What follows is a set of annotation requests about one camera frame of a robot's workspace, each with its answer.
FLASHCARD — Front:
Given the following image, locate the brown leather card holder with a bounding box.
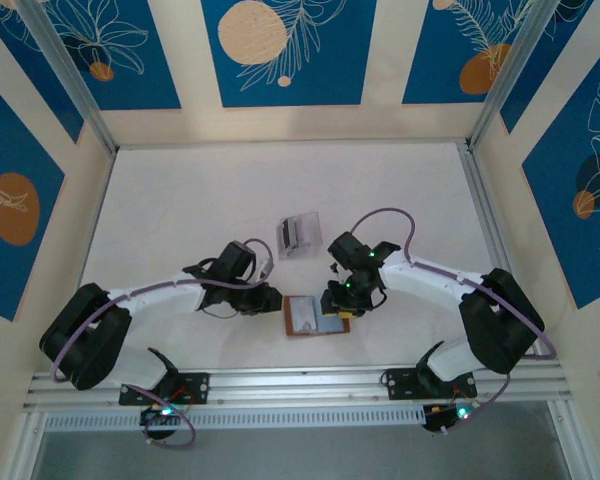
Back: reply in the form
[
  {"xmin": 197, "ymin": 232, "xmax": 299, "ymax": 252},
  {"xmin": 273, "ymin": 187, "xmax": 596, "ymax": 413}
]
[{"xmin": 282, "ymin": 294, "xmax": 354, "ymax": 340}]

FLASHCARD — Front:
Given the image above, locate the white credit card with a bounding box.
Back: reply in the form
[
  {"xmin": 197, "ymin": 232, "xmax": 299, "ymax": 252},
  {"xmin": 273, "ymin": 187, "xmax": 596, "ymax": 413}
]
[{"xmin": 290, "ymin": 298, "xmax": 315, "ymax": 332}]

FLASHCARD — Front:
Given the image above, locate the clear acrylic card box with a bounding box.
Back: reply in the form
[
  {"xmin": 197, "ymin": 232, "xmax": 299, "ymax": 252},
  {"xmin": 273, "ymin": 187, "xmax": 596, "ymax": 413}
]
[{"xmin": 275, "ymin": 211, "xmax": 325, "ymax": 262}]

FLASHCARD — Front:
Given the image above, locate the right controller board green light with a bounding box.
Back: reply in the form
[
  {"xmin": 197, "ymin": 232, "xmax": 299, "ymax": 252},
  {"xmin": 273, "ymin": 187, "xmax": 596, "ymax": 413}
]
[{"xmin": 421, "ymin": 401, "xmax": 477, "ymax": 434}]

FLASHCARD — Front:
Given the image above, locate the controller board green light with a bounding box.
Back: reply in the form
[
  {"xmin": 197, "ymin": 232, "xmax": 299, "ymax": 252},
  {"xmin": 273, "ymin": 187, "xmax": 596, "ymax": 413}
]
[
  {"xmin": 421, "ymin": 401, "xmax": 477, "ymax": 434},
  {"xmin": 139, "ymin": 399, "xmax": 182, "ymax": 427}
]

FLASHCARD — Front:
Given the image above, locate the left controller board green light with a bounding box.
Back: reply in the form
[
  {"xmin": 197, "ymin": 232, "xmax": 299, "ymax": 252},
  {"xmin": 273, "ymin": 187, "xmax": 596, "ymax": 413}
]
[{"xmin": 139, "ymin": 399, "xmax": 182, "ymax": 427}]

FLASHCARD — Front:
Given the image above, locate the grey metal panel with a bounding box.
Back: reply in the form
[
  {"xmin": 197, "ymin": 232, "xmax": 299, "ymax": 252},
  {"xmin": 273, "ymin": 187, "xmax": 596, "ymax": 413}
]
[{"xmin": 28, "ymin": 429, "xmax": 577, "ymax": 480}]

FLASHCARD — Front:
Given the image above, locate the thin black left gripper cable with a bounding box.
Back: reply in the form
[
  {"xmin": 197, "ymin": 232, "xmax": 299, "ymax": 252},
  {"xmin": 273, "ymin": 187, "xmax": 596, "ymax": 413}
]
[{"xmin": 200, "ymin": 303, "xmax": 244, "ymax": 320}]

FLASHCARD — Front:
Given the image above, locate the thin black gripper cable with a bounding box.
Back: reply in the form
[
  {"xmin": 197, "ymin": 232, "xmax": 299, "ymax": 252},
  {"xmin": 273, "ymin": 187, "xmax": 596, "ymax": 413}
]
[
  {"xmin": 200, "ymin": 303, "xmax": 244, "ymax": 320},
  {"xmin": 364, "ymin": 287, "xmax": 388, "ymax": 313}
]

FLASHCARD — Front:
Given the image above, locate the thin black right gripper cable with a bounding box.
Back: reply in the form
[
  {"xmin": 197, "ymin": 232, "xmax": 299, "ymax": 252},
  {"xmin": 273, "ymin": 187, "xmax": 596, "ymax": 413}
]
[{"xmin": 364, "ymin": 287, "xmax": 388, "ymax": 313}]

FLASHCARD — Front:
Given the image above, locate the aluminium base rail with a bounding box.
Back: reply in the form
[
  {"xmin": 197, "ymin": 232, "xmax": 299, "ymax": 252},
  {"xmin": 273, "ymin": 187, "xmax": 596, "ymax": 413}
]
[{"xmin": 21, "ymin": 361, "xmax": 574, "ymax": 412}]

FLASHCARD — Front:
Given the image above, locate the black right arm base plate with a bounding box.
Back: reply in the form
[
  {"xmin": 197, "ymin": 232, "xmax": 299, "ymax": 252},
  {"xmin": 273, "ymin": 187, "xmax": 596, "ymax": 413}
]
[{"xmin": 383, "ymin": 366, "xmax": 479, "ymax": 402}]

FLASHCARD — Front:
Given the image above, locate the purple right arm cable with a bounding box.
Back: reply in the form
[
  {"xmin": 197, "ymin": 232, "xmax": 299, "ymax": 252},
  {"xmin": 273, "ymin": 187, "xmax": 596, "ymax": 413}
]
[{"xmin": 349, "ymin": 207, "xmax": 559, "ymax": 436}]

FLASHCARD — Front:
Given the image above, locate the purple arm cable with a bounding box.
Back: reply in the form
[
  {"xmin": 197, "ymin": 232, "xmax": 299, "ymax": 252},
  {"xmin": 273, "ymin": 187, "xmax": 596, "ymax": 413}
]
[
  {"xmin": 49, "ymin": 237, "xmax": 276, "ymax": 449},
  {"xmin": 349, "ymin": 207, "xmax": 559, "ymax": 436}
]

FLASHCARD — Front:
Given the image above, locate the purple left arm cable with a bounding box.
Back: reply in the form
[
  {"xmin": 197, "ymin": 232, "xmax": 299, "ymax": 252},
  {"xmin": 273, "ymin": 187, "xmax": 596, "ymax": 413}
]
[{"xmin": 49, "ymin": 237, "xmax": 276, "ymax": 449}]

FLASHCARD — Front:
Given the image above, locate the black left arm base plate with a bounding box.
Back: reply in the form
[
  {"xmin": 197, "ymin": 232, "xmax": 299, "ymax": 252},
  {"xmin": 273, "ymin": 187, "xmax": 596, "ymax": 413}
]
[{"xmin": 118, "ymin": 371, "xmax": 212, "ymax": 407}]

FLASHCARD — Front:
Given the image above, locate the white slotted cable duct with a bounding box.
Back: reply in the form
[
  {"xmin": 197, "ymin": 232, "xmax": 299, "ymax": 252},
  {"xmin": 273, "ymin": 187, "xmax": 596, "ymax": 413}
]
[{"xmin": 43, "ymin": 405, "xmax": 427, "ymax": 433}]

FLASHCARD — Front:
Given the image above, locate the aluminium table side rail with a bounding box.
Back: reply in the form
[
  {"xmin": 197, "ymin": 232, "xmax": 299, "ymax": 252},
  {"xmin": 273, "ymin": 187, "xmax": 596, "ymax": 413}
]
[{"xmin": 456, "ymin": 141, "xmax": 542, "ymax": 362}]

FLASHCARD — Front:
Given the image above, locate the aluminium frame post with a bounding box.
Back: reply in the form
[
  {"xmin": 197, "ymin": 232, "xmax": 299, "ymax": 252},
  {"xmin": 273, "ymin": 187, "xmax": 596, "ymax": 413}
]
[
  {"xmin": 466, "ymin": 0, "xmax": 567, "ymax": 152},
  {"xmin": 16, "ymin": 0, "xmax": 120, "ymax": 154}
]

